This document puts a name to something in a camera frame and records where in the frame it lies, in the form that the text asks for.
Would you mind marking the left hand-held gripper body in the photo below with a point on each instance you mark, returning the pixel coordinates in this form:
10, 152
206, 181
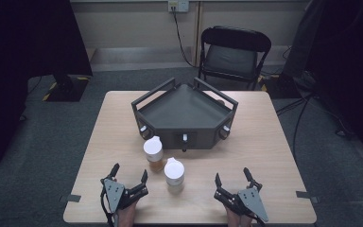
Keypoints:
114, 193

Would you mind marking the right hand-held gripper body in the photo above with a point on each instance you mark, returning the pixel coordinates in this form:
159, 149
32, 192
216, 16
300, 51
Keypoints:
252, 201

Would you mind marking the bottle with orange contents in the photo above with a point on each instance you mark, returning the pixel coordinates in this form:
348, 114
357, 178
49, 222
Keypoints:
153, 151

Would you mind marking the bottle with pale contents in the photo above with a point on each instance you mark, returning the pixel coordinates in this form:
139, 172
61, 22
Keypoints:
174, 173

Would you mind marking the dark grey corner rack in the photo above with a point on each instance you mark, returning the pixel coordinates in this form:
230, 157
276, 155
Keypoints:
184, 110

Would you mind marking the person's right hand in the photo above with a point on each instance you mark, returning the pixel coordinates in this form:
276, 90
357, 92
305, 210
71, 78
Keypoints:
233, 220

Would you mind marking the person's left hand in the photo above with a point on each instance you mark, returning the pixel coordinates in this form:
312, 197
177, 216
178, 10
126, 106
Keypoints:
127, 216

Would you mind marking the grey tape strip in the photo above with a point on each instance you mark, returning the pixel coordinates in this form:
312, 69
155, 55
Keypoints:
307, 196
71, 198

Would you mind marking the black stand base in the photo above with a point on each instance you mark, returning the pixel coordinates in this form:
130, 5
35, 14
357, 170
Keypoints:
64, 90

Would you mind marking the black folding chair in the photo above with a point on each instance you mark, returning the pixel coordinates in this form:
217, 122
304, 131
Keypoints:
231, 58

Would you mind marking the black curtain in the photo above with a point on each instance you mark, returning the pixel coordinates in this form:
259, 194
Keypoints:
28, 47

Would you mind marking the dark covered equipment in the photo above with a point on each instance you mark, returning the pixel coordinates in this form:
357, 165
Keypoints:
343, 47

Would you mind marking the white wall socket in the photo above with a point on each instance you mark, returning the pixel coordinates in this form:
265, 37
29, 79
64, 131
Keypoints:
178, 5

